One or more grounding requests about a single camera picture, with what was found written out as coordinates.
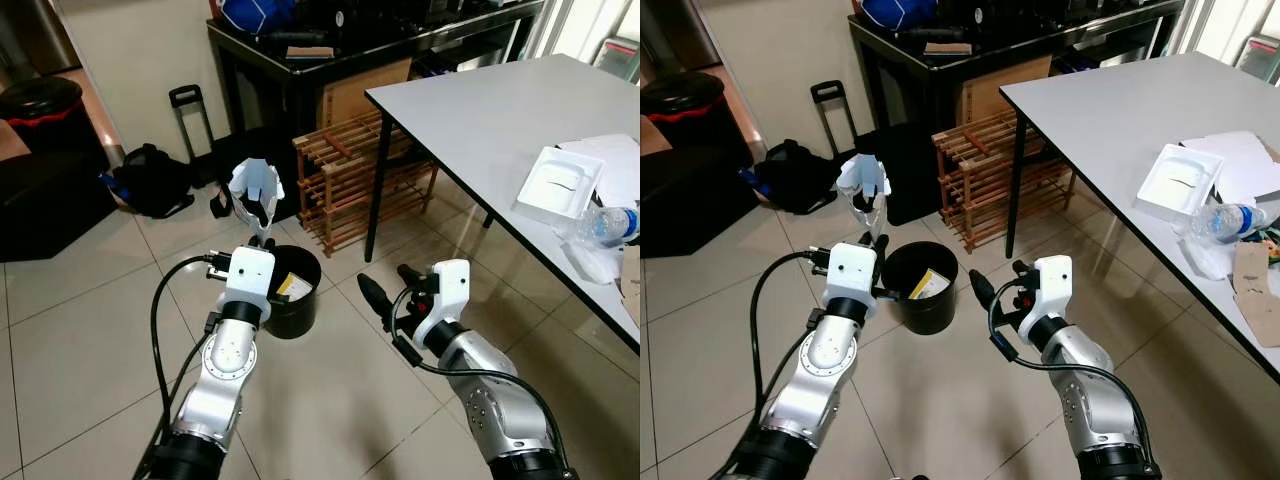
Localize black round rubbish bin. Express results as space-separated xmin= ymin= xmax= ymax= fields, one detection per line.
xmin=883 ymin=241 xmax=959 ymax=335
xmin=262 ymin=245 xmax=323 ymax=339

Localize black lidded bin red band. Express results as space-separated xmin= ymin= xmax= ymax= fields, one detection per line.
xmin=0 ymin=77 xmax=101 ymax=166
xmin=640 ymin=72 xmax=739 ymax=156

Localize black trolley suitcase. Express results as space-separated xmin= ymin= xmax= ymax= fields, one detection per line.
xmin=810 ymin=80 xmax=943 ymax=227
xmin=168 ymin=85 xmax=303 ymax=223

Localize black backpack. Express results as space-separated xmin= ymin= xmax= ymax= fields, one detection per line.
xmin=752 ymin=139 xmax=839 ymax=215
xmin=112 ymin=143 xmax=197 ymax=219

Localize wooden slatted rack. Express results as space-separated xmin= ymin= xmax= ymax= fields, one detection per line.
xmin=932 ymin=108 xmax=1079 ymax=254
xmin=293 ymin=108 xmax=438 ymax=258

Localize black glass desk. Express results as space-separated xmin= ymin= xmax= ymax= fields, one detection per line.
xmin=207 ymin=0 xmax=549 ymax=141
xmin=848 ymin=0 xmax=1188 ymax=136

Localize white foam tray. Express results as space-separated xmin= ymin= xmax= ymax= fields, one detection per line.
xmin=1133 ymin=143 xmax=1227 ymax=223
xmin=515 ymin=146 xmax=606 ymax=226

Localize black low bench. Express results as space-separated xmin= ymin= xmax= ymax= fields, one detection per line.
xmin=0 ymin=150 xmax=119 ymax=263
xmin=640 ymin=145 xmax=758 ymax=256

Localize large brown cardboard box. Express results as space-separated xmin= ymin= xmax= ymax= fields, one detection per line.
xmin=957 ymin=55 xmax=1053 ymax=126
xmin=318 ymin=57 xmax=413 ymax=129

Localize clear plastic wrapper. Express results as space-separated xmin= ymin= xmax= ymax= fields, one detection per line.
xmin=565 ymin=240 xmax=626 ymax=286
xmin=1190 ymin=240 xmax=1241 ymax=281

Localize white table black legs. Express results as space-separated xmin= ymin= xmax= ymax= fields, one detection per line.
xmin=363 ymin=53 xmax=641 ymax=356
xmin=1000 ymin=50 xmax=1280 ymax=386

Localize clear plastic water bottle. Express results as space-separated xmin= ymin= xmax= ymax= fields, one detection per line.
xmin=560 ymin=205 xmax=641 ymax=249
xmin=1185 ymin=203 xmax=1269 ymax=246

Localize brown cardboard piece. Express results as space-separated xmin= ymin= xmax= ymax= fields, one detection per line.
xmin=1230 ymin=240 xmax=1280 ymax=321
xmin=620 ymin=245 xmax=641 ymax=326

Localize blue fabric bag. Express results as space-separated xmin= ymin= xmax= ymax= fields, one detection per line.
xmin=860 ymin=0 xmax=939 ymax=31
xmin=220 ymin=0 xmax=299 ymax=36

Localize white paper sheet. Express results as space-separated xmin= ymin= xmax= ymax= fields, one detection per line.
xmin=1180 ymin=130 xmax=1280 ymax=206
xmin=557 ymin=133 xmax=641 ymax=211

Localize black fan unit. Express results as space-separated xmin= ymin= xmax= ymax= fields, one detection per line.
xmin=940 ymin=0 xmax=1031 ymax=28
xmin=300 ymin=0 xmax=391 ymax=31

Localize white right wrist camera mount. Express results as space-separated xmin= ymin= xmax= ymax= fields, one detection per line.
xmin=413 ymin=260 xmax=472 ymax=346
xmin=1025 ymin=255 xmax=1074 ymax=336

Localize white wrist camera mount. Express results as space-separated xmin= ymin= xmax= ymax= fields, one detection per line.
xmin=413 ymin=260 xmax=472 ymax=346
xmin=826 ymin=243 xmax=878 ymax=301
xmin=1025 ymin=255 xmax=1074 ymax=336
xmin=222 ymin=247 xmax=276 ymax=304

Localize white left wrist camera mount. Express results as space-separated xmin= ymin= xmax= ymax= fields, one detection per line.
xmin=222 ymin=247 xmax=276 ymax=304
xmin=826 ymin=243 xmax=878 ymax=301

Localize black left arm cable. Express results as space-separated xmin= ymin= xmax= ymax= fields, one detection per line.
xmin=148 ymin=252 xmax=233 ymax=451
xmin=748 ymin=248 xmax=833 ymax=441

